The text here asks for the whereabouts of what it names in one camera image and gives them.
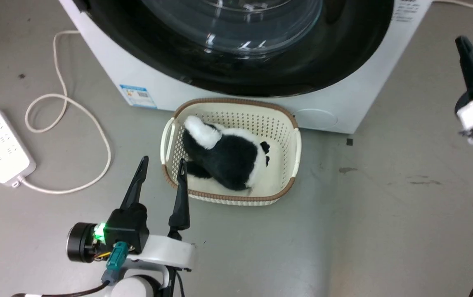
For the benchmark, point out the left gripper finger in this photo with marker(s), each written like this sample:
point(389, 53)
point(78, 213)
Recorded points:
point(180, 202)
point(136, 181)

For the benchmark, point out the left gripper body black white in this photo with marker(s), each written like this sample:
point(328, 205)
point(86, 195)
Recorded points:
point(127, 229)

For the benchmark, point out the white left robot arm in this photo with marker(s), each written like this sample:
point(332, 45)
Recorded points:
point(141, 284)

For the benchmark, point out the white front-load washing machine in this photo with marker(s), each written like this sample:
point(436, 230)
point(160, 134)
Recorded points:
point(129, 70)

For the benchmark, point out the black round glass washer door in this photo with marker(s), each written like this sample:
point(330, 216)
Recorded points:
point(344, 53)

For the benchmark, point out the black and white plush toy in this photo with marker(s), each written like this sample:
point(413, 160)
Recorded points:
point(228, 159)

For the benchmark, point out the blue white energy label sticker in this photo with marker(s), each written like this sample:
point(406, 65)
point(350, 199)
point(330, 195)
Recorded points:
point(138, 96)

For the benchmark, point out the cream perforated laundry basket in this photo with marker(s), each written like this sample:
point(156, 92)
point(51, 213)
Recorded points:
point(280, 165)

